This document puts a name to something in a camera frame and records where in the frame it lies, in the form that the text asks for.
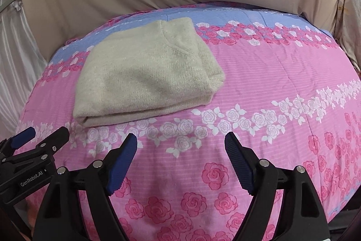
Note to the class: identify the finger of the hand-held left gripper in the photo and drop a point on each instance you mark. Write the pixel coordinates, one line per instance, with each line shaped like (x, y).
(24, 136)
(55, 139)

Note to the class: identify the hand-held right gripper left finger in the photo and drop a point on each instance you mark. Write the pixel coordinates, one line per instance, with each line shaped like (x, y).
(120, 167)

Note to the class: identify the cream knit sweater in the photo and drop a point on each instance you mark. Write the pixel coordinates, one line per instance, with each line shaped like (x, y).
(141, 80)

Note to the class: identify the pink floral blanket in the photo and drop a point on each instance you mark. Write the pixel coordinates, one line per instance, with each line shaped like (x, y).
(268, 80)

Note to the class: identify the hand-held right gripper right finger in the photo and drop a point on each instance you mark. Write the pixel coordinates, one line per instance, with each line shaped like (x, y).
(239, 164)

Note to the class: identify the white curtain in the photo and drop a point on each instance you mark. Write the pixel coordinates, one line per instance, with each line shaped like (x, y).
(19, 68)

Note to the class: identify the stained beige curtain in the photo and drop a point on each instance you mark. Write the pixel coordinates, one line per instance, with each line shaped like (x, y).
(351, 18)

